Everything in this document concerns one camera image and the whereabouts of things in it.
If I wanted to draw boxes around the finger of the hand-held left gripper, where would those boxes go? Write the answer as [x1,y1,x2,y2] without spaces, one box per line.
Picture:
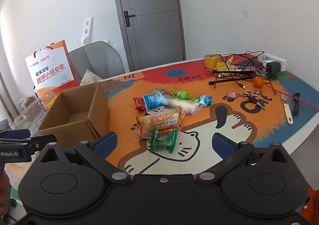
[0,135,57,153]
[0,129,30,139]

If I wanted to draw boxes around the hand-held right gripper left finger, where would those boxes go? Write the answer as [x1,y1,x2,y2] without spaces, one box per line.
[32,132,130,186]

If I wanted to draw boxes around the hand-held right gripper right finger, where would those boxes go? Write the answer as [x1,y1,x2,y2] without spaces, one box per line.
[196,132,296,185]

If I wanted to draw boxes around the blue and green snack packet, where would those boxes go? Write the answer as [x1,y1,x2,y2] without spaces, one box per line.
[192,95,213,107]

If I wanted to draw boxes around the brown cardboard box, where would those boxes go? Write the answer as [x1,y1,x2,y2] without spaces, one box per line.
[37,82,109,144]

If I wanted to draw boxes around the red snack packet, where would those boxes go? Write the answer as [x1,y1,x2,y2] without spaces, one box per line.
[133,97,146,111]

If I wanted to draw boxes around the long white snack packet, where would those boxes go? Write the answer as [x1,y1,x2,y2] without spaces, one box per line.
[166,97,200,115]

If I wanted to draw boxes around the green orange-edged snack packet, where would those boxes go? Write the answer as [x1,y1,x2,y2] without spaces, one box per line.
[150,128,179,154]

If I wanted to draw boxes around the large orange cracker packet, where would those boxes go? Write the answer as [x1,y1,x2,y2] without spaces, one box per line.
[136,106,185,141]

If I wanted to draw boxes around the small black white snack packet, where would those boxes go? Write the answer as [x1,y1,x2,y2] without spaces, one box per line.
[151,106,170,114]

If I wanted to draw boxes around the bright green snack packet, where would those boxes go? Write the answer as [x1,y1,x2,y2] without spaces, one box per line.
[170,90,190,100]

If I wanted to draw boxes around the person's left hand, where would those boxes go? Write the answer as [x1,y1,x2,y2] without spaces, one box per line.
[0,173,10,213]

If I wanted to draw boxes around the clear plastic bin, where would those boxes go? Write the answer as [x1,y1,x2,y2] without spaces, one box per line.
[12,95,51,138]

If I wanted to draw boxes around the bunch of keys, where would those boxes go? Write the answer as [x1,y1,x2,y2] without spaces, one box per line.
[240,90,266,111]

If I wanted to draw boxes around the black metal stand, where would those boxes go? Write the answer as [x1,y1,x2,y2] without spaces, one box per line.
[209,71,278,95]

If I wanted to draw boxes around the dotted beige cushion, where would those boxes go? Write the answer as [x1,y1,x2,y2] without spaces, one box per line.
[80,69,103,85]

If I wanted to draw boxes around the orange and white paper bag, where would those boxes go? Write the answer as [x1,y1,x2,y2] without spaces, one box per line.
[24,39,81,111]

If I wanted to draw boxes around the yellow cloth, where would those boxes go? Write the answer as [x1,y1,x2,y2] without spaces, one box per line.
[216,61,235,73]

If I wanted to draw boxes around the dark flat pad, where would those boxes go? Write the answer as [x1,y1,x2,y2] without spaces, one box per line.
[235,59,263,69]

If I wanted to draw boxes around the yellow tape roll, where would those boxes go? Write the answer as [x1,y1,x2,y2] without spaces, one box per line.
[205,54,221,69]

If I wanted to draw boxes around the grey chair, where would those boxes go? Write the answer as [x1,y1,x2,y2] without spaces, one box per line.
[68,41,126,85]

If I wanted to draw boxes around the black charger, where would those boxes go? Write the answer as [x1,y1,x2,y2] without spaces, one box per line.
[266,62,280,75]

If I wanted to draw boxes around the white power strip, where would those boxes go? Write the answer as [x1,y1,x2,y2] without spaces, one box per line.
[258,55,287,70]

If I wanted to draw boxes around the white foam board with holes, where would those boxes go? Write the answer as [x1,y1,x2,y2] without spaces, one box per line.
[77,16,94,46]

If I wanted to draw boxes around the grey door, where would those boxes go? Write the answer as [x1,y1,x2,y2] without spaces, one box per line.
[111,0,186,72]

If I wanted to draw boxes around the white-handled knife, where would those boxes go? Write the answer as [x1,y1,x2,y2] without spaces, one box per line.
[280,94,294,125]

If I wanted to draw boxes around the black cable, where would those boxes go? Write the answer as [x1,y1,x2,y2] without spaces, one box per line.
[221,51,265,89]

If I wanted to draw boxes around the red cable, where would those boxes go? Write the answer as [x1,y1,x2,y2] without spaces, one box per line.
[262,81,319,112]

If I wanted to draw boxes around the black door handle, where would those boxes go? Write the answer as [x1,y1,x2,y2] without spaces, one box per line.
[124,11,136,28]

